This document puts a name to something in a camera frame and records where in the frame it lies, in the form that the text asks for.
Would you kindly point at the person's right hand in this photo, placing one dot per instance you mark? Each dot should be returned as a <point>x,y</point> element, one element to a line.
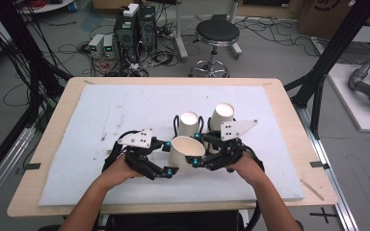
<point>245,170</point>

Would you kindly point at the black metal frame post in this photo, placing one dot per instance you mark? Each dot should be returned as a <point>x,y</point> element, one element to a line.
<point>334,48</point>

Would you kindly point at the white box device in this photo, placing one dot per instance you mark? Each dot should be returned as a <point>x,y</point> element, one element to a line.
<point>131,10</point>

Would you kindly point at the black round stool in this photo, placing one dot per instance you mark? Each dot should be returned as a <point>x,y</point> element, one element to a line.
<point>217,31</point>

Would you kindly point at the person's dark clothing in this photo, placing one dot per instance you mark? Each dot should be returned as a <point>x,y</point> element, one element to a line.
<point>173,223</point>

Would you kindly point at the grey bench power supply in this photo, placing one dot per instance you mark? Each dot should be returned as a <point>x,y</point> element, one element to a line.
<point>109,45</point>
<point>95,45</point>

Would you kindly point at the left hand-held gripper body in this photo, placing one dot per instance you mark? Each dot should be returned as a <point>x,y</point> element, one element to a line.
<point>138,141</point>

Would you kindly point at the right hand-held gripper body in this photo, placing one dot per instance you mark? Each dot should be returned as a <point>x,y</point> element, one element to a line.
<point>231,150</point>

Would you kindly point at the white foam mat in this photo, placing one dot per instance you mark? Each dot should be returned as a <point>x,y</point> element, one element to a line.
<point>109,106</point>

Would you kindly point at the black tape strip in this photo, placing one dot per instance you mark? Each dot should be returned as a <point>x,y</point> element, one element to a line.
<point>319,165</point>
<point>32,166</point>

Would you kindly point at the light wooden table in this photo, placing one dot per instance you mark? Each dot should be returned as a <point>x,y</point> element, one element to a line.
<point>45,192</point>

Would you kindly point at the person's left hand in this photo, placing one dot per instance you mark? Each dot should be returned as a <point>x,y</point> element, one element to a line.
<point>118,170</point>

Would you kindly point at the single white paper cup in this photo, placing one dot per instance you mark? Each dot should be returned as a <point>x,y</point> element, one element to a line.
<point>178,157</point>

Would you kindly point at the black tape cross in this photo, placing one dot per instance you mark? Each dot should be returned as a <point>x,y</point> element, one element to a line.
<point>324,214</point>

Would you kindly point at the large cardboard box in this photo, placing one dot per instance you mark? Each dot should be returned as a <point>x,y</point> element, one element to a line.
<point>321,19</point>

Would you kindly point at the white round table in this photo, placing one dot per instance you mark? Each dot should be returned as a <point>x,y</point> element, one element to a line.
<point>51,7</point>

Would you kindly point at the white floor board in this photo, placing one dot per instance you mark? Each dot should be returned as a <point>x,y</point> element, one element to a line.
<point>350,106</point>

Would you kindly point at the aluminium rail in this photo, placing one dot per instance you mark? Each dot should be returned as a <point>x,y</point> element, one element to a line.
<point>3,170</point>
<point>337,186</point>

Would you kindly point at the black computer tower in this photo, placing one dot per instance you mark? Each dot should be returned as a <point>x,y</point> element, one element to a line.
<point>147,27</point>
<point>126,37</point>

